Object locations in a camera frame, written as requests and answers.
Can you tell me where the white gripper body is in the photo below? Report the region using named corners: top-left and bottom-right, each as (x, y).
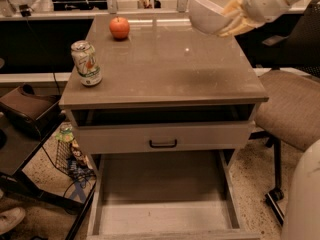
top-left (242, 0), bottom-right (291, 28)

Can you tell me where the white ceramic bowl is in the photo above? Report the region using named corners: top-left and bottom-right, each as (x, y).
top-left (188, 0), bottom-right (231, 35)

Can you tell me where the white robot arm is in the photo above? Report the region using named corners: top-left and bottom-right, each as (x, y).
top-left (218, 0), bottom-right (320, 240)

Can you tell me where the wire basket with snacks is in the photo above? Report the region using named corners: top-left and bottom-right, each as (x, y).
top-left (55, 123), bottom-right (95, 179)

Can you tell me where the brown leather bag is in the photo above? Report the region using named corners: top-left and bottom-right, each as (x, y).
top-left (0, 84), bottom-right (61, 139)

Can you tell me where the black side table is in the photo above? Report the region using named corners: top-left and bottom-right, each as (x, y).
top-left (0, 110), bottom-right (98, 240)

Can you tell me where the grey closed drawer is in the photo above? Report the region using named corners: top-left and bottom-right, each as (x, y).
top-left (74, 121), bottom-right (254, 155)

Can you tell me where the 7up soda can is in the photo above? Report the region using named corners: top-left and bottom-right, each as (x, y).
top-left (71, 40), bottom-right (102, 87)

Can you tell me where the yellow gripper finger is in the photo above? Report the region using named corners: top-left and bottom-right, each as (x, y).
top-left (222, 0), bottom-right (246, 18)
top-left (218, 15), bottom-right (256, 37)

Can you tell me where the black drawer handle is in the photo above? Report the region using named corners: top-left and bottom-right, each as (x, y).
top-left (149, 139), bottom-right (178, 149)

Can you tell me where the open bottom drawer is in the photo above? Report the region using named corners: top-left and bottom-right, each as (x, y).
top-left (87, 151), bottom-right (261, 240)

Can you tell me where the grey drawer cabinet table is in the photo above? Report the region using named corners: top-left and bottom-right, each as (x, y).
top-left (58, 12), bottom-right (270, 172)

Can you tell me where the white shoe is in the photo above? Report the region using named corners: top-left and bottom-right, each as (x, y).
top-left (0, 207), bottom-right (26, 235)

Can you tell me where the red apple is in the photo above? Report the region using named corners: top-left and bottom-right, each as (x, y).
top-left (109, 16), bottom-right (130, 40)

